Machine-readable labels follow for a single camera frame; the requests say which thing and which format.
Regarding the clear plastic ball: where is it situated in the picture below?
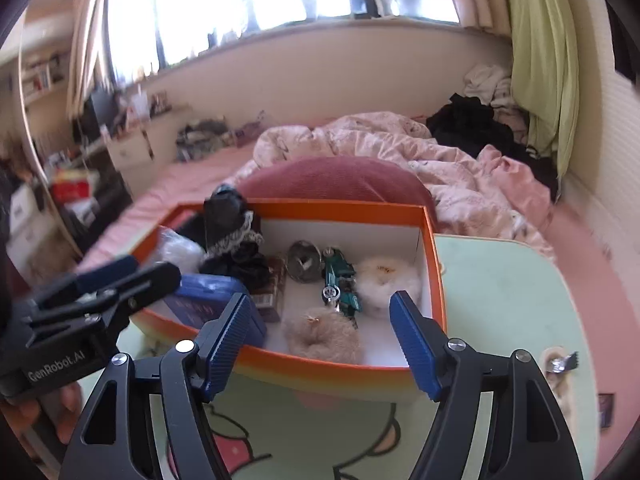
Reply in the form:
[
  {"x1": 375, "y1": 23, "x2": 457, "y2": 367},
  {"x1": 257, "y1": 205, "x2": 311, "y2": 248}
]
[{"x1": 154, "y1": 228, "x2": 205, "y2": 274}]

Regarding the blue tin box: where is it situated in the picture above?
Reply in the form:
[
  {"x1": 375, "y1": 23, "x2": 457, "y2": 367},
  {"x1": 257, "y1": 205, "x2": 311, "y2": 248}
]
[{"x1": 164, "y1": 274, "x2": 267, "y2": 348}]

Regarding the black lace-trimmed fabric pouch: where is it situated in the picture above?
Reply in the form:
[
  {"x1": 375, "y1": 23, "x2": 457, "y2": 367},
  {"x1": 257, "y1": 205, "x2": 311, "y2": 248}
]
[{"x1": 198, "y1": 184, "x2": 270, "y2": 292}]

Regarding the dark red small box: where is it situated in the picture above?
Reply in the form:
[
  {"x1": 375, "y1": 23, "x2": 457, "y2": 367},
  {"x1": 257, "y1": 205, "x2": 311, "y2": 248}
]
[{"x1": 250, "y1": 257, "x2": 286, "y2": 323}]

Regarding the shiny metal bowl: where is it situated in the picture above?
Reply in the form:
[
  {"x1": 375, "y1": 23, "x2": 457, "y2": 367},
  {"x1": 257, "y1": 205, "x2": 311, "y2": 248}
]
[{"x1": 285, "y1": 240, "x2": 323, "y2": 284}]

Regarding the white fluffy scrunchie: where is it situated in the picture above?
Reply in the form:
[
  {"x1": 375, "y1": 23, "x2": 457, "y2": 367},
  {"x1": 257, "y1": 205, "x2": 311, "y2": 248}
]
[{"x1": 355, "y1": 256, "x2": 422, "y2": 318}]

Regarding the brown fluffy scrunchie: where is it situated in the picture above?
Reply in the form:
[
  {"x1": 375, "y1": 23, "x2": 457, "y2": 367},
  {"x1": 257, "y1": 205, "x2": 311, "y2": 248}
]
[{"x1": 283, "y1": 307, "x2": 362, "y2": 364}]

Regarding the green toy car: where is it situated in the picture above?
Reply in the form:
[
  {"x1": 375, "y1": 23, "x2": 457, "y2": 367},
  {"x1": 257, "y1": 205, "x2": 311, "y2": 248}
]
[{"x1": 322, "y1": 247, "x2": 361, "y2": 324}]

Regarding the person's left hand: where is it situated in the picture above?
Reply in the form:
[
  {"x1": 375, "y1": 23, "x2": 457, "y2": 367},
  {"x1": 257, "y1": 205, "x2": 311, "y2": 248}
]
[{"x1": 0, "y1": 381, "x2": 84, "y2": 461}]

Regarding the black clip in table slot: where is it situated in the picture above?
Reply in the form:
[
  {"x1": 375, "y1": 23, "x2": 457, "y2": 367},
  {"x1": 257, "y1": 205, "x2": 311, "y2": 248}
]
[{"x1": 546, "y1": 352, "x2": 579, "y2": 375}]

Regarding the red white tissue pack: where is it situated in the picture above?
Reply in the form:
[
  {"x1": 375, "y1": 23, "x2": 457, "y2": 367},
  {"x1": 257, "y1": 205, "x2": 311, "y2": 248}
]
[{"x1": 50, "y1": 169, "x2": 96, "y2": 204}]

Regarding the mint green cartoon lap table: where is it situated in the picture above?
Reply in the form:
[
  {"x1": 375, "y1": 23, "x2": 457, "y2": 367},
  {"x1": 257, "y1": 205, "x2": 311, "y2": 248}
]
[{"x1": 74, "y1": 233, "x2": 601, "y2": 480}]

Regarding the white drawer cabinet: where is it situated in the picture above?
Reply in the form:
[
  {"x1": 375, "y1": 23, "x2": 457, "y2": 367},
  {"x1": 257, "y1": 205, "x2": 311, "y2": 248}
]
[{"x1": 106, "y1": 129, "x2": 154, "y2": 171}]

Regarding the orange gradient cardboard box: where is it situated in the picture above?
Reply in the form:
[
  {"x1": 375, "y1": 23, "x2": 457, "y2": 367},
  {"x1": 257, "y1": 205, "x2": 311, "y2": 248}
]
[{"x1": 130, "y1": 197, "x2": 448, "y2": 403}]

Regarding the dark red round cushion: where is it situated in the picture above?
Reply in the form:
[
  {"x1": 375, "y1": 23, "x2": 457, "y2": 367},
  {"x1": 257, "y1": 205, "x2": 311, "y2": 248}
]
[{"x1": 235, "y1": 156, "x2": 438, "y2": 226}]

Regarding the black clothes pile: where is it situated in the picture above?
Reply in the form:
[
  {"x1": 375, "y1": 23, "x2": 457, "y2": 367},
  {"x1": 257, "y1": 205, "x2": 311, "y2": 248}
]
[{"x1": 425, "y1": 93, "x2": 559, "y2": 202}]

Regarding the beige window curtain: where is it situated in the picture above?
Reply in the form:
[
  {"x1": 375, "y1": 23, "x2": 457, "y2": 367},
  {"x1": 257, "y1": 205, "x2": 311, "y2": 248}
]
[{"x1": 66, "y1": 0, "x2": 113, "y2": 119}]

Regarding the white clothes pile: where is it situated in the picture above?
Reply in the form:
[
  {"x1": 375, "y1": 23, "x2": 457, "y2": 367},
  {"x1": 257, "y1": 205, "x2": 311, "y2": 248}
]
[{"x1": 462, "y1": 64, "x2": 514, "y2": 108}]

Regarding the light green curtain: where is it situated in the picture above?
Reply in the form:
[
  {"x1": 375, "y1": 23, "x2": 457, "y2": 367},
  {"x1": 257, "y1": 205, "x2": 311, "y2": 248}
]
[{"x1": 510, "y1": 0, "x2": 579, "y2": 177}]

